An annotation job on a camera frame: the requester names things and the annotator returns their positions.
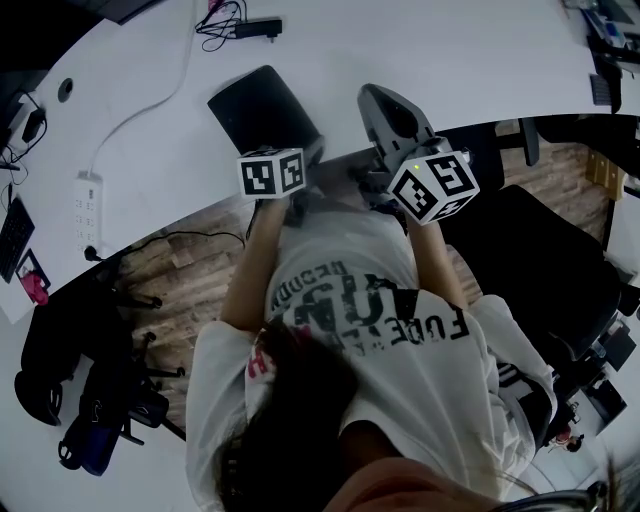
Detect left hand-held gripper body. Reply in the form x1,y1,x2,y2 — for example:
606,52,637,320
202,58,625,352
236,144,307,201

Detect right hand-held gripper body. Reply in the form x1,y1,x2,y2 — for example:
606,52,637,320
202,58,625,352
368,133,482,228

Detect black mouse pad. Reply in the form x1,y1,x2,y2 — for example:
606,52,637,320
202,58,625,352
206,64,325,162

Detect person's right forearm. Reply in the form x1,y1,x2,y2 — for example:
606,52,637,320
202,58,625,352
407,219,469,309

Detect person's left forearm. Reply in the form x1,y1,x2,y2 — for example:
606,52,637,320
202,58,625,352
219,197,291,334

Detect black office chair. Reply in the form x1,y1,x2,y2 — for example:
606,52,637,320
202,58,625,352
57,329,187,477
434,121,506,201
13,279,165,429
442,183,624,362

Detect light wooden box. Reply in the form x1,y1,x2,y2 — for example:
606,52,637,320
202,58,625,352
584,152,629,201

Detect small black keypad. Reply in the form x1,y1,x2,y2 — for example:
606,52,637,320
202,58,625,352
588,73,614,106

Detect white power strip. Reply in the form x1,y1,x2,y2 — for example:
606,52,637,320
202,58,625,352
73,170,106,254

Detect black desk stand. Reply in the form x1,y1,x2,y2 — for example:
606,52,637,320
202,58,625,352
585,29,640,116

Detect person's white printed t-shirt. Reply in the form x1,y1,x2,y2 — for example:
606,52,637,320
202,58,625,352
184,199,559,506

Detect person's black striped pants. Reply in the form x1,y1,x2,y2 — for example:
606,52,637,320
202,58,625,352
494,362,554,446

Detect black box-shaped device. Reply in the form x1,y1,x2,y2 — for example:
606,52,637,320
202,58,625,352
597,319,639,371
582,379,629,426

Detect black power adapter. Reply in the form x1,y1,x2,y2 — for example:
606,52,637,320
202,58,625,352
22,107,47,144

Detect pink item on black card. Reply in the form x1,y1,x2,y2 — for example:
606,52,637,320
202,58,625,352
14,248,51,296

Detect red crumpled cloth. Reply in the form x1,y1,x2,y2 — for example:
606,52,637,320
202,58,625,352
22,272,50,306

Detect black keyboard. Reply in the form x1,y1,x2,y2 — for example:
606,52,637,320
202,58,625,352
0,197,37,285

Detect small red figurine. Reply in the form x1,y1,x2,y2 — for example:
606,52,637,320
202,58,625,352
552,432,586,454

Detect person's face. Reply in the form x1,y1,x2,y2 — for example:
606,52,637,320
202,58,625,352
329,457,506,512

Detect person's eyeglasses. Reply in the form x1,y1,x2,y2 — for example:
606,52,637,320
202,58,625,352
509,482,616,512

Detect white power strip cable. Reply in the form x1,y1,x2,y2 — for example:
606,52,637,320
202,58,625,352
89,0,199,176

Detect tangled black cables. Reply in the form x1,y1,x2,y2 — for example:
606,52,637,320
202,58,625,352
194,0,249,51

